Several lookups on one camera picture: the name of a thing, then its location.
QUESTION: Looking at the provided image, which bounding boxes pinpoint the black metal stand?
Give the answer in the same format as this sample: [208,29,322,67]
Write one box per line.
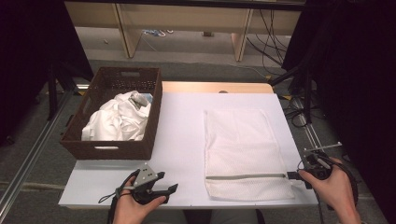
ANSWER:
[46,60,78,121]
[269,63,316,125]

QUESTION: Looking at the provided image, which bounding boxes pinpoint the white shirt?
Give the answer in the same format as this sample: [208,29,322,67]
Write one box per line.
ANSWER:
[81,90,154,142]

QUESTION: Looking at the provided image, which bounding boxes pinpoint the metal floor rail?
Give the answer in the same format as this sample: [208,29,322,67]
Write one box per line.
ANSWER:
[292,96,326,150]
[0,90,74,216]

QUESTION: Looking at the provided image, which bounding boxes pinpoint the white mesh laundry bag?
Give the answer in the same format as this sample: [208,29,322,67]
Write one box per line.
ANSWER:
[204,107,296,202]

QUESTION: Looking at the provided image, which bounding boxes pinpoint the person's right hand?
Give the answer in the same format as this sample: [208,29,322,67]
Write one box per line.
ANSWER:
[298,157,360,219]

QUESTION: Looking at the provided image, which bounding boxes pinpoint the black floor cables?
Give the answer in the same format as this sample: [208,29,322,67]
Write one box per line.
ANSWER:
[278,92,328,129]

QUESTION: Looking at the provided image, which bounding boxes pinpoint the black hanging cables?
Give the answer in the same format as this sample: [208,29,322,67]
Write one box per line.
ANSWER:
[246,8,289,68]

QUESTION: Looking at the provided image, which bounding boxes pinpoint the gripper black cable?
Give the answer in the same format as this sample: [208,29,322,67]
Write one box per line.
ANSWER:
[97,169,141,224]
[315,159,360,224]

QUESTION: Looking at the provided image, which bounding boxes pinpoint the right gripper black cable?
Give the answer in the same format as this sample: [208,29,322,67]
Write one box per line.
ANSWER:
[315,159,360,224]

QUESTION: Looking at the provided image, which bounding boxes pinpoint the light wooden shelf unit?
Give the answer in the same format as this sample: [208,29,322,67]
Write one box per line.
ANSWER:
[64,0,304,63]

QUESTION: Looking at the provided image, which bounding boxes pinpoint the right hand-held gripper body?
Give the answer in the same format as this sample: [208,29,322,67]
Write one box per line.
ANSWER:
[303,141,343,182]

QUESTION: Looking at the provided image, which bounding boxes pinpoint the black curtain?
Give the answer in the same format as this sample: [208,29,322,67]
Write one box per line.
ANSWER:
[0,0,94,147]
[281,0,396,224]

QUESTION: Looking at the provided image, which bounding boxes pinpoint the brown woven basket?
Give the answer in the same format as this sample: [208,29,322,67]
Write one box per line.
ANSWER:
[59,65,163,161]

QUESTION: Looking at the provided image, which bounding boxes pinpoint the person's legs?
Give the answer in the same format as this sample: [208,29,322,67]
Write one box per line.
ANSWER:
[144,208,261,224]

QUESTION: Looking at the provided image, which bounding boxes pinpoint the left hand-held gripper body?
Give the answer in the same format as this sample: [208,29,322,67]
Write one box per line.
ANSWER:
[132,161,167,205]

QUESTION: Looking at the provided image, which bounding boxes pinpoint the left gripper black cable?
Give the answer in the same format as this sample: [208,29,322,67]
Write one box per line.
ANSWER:
[97,169,141,224]

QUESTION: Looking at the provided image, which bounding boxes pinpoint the person's left hand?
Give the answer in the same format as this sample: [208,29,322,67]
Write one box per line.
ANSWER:
[112,178,167,224]

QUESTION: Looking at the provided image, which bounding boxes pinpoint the blue and white cable bundle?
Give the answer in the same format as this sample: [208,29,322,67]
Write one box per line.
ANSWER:
[142,29,175,38]

